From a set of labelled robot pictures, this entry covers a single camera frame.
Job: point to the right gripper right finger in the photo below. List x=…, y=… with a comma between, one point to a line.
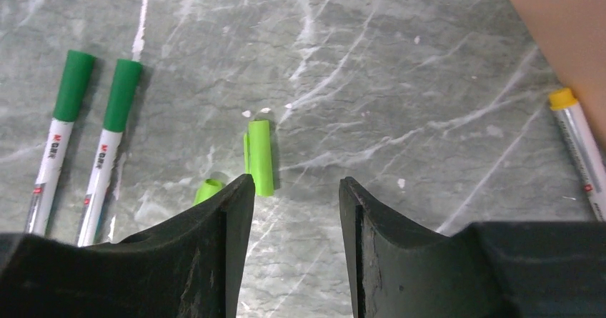
x=398, y=268

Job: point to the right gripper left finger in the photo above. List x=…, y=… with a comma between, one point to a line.
x=190, y=265

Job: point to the light green pen cap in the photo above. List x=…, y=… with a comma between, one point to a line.
x=207, y=189
x=258, y=156

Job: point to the white marker blue end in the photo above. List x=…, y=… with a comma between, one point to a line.
x=99, y=181

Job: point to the white marker green end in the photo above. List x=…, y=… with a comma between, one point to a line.
x=48, y=176

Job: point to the dark green pen cap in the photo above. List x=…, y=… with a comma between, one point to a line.
x=75, y=79
x=124, y=83

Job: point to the white pen by organizer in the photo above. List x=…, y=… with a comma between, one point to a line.
x=582, y=146

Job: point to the orange desk file organizer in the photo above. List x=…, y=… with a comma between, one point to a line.
x=571, y=36

